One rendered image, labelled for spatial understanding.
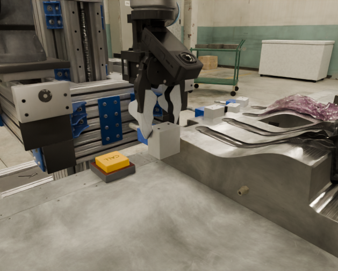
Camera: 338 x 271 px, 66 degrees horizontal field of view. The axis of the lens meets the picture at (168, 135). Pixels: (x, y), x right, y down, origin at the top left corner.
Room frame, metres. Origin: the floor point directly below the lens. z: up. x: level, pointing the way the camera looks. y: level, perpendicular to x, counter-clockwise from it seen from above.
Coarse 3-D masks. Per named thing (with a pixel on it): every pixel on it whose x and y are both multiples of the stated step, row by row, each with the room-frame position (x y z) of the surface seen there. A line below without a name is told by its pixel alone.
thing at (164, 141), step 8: (136, 128) 0.51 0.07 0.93; (160, 128) 0.44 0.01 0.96; (168, 128) 0.44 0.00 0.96; (176, 128) 0.44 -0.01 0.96; (152, 136) 0.43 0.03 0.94; (160, 136) 0.42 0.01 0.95; (168, 136) 0.43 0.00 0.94; (176, 136) 0.44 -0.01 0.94; (152, 144) 0.43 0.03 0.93; (160, 144) 0.42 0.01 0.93; (168, 144) 0.43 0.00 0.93; (176, 144) 0.44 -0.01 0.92; (152, 152) 0.43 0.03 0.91; (160, 152) 0.42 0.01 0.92; (168, 152) 0.43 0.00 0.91; (176, 152) 0.44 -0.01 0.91
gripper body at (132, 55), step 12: (132, 12) 0.45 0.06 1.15; (144, 12) 0.43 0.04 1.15; (156, 12) 0.43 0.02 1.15; (168, 12) 0.44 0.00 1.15; (132, 24) 0.48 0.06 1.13; (144, 24) 0.47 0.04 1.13; (156, 24) 0.46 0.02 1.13; (132, 48) 0.50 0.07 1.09; (144, 48) 0.46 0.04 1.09; (132, 60) 0.46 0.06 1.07; (144, 60) 0.43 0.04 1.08; (156, 60) 0.43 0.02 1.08; (132, 72) 0.47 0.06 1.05; (156, 72) 0.43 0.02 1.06; (168, 72) 0.45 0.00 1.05; (156, 84) 0.43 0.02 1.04; (168, 84) 0.45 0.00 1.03
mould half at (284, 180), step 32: (192, 128) 0.62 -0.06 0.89; (224, 128) 0.63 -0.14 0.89; (288, 128) 0.63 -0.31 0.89; (192, 160) 0.53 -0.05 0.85; (224, 160) 0.46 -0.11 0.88; (256, 160) 0.41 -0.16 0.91; (288, 160) 0.37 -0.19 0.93; (320, 160) 0.37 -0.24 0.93; (224, 192) 0.46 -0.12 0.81; (256, 192) 0.40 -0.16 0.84; (288, 192) 0.36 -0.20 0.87; (320, 192) 0.37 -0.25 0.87; (288, 224) 0.36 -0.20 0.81; (320, 224) 0.32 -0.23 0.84
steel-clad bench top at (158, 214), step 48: (48, 192) 0.47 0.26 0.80; (96, 192) 0.47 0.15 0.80; (144, 192) 0.47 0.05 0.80; (192, 192) 0.47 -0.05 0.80; (0, 240) 0.33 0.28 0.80; (48, 240) 0.33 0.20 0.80; (96, 240) 0.33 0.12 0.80; (144, 240) 0.33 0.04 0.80; (192, 240) 0.33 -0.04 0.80; (240, 240) 0.33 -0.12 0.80; (288, 240) 0.33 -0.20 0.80
